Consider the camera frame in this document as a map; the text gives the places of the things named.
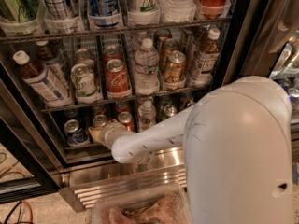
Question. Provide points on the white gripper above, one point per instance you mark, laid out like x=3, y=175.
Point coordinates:
x=109, y=133

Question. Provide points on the orange can bottom shelf front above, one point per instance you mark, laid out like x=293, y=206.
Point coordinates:
x=100, y=121

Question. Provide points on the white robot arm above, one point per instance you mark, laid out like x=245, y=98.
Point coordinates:
x=237, y=156

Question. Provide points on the red can bottom shelf front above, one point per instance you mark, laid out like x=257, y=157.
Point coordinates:
x=127, y=120

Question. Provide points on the blue can bottom shelf front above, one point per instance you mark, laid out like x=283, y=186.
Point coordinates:
x=76, y=135

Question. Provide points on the red Coca-Cola can middle shelf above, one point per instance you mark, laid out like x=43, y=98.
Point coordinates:
x=116, y=76

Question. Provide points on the small water bottle bottom shelf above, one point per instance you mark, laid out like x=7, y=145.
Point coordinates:
x=146, y=115

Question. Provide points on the white green can middle shelf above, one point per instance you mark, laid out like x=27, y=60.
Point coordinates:
x=83, y=80

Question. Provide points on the stainless fridge base grille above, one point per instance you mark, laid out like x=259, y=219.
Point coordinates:
x=84, y=184

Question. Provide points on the water bottle middle shelf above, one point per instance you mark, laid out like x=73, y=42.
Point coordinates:
x=146, y=68

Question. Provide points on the green can bottom shelf front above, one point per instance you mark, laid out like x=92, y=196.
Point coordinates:
x=169, y=111

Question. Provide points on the gold can middle shelf front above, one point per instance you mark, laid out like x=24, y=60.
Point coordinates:
x=174, y=67

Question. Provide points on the blue white can top shelf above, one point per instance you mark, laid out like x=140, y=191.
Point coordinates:
x=103, y=13

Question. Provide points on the tea bottle right middle shelf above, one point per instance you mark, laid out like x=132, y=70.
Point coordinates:
x=206, y=55

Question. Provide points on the plaid can top shelf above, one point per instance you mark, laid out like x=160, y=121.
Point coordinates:
x=62, y=9

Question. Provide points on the water bottle top shelf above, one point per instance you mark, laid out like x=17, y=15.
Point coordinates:
x=176, y=10

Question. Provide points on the green can top shelf left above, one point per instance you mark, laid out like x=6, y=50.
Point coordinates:
x=18, y=11

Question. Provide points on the tea bottle front left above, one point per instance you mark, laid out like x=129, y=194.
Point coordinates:
x=40, y=78

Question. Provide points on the tea bottle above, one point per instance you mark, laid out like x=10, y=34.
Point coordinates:
x=51, y=56
x=40, y=78

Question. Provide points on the open glass door left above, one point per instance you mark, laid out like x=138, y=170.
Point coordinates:
x=31, y=172

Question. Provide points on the tea bottle rear left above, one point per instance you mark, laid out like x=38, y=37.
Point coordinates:
x=51, y=56

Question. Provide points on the clear plastic bin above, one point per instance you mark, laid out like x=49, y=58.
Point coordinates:
x=167, y=204

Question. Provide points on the fridge centre door frame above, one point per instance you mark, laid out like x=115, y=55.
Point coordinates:
x=257, y=34

